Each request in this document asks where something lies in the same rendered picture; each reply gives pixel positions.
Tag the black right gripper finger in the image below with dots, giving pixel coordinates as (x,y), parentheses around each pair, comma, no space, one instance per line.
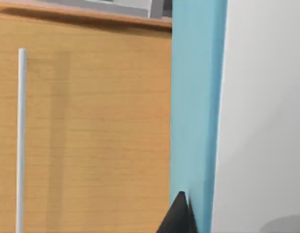
(177,216)

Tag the light blue rack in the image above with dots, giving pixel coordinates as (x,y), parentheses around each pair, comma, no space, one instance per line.
(193,102)

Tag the wooden cupboard door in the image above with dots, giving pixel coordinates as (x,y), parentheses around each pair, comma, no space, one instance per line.
(96,131)

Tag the grey box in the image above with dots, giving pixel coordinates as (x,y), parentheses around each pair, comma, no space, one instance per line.
(130,7)

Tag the wooden cupboard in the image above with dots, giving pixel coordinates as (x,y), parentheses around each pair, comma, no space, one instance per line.
(86,17)

